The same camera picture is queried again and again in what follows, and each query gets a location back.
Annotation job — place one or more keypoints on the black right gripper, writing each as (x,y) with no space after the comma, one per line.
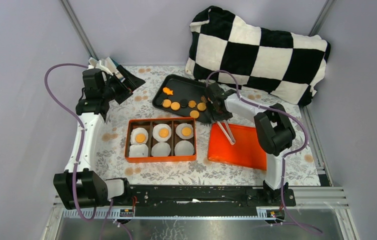
(226,116)

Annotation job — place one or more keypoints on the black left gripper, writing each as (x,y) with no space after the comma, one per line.
(131,81)

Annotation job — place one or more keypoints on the black baking tray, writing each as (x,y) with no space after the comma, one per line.
(183,88)

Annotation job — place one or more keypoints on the round orange cookie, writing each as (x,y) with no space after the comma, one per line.
(194,114)
(201,107)
(140,138)
(163,132)
(166,103)
(175,106)
(187,132)

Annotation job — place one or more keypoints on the orange compartment box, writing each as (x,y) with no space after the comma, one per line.
(148,124)

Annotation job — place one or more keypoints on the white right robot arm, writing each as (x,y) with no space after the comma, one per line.
(274,129)

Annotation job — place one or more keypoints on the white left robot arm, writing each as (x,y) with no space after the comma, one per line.
(79,186)

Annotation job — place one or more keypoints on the orange swirl cookie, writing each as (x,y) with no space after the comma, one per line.
(192,104)

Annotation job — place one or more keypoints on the teal beige folded cloth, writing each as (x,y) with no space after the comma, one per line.
(105,64)

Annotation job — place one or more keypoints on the orange fish shaped cookie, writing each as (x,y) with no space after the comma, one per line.
(167,91)

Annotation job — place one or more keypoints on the white paper cupcake liner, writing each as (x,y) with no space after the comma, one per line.
(184,148)
(179,127)
(156,129)
(161,149)
(137,130)
(138,151)

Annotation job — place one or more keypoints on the black white checkered pillow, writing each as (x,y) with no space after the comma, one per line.
(229,51)

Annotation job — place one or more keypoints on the orange box lid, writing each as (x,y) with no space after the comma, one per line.
(246,151)

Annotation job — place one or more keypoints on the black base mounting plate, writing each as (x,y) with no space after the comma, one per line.
(201,201)

